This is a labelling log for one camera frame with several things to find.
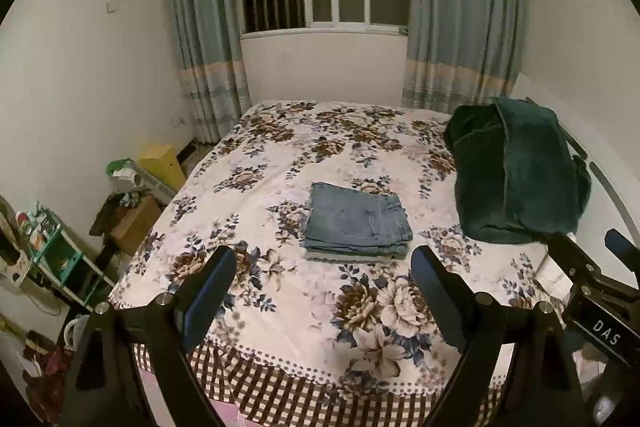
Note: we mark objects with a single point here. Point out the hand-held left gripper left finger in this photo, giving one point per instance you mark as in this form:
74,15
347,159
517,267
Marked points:
202,307

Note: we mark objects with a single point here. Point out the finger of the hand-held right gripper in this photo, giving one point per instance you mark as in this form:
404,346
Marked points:
575,259
622,244

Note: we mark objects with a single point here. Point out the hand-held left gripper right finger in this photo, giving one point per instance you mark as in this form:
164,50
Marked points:
445,302

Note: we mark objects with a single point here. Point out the blue denim pants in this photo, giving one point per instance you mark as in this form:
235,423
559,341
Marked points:
357,222

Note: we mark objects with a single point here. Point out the white bed headboard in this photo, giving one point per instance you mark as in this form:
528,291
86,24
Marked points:
595,167

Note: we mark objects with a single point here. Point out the dark green fleece blanket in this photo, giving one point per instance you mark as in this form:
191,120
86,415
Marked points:
515,172

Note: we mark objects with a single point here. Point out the brown cardboard box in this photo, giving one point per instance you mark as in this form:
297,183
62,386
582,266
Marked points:
134,224

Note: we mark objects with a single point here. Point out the checkered bed skirt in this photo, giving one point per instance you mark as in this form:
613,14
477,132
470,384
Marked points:
320,387

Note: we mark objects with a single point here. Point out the yellow box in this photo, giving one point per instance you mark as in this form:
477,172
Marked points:
162,167

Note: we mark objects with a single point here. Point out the floral bed sheet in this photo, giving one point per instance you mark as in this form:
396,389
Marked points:
320,217

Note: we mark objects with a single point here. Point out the green and white container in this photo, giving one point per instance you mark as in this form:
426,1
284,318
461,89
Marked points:
126,174

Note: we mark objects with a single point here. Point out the teal storage rack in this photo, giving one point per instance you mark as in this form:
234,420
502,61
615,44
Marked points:
55,252

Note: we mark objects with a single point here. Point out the teal striped curtain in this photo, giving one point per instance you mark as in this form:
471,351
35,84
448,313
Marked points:
205,22
462,7

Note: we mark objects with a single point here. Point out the white wall switch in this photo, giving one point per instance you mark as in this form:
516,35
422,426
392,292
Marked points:
113,3

